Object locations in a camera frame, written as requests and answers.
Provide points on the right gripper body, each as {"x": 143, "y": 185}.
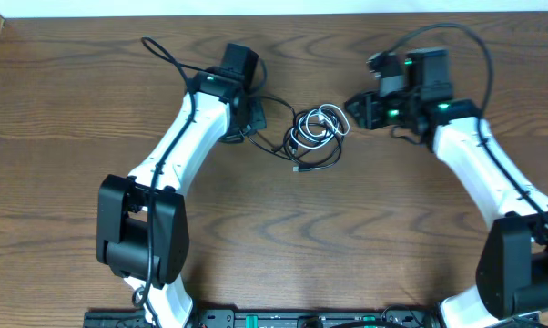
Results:
{"x": 393, "y": 109}

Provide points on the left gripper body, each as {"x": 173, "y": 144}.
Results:
{"x": 257, "y": 115}

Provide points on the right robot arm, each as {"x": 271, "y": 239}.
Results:
{"x": 511, "y": 279}

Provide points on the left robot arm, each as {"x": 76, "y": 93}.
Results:
{"x": 142, "y": 228}

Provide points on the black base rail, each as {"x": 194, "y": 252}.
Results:
{"x": 215, "y": 318}

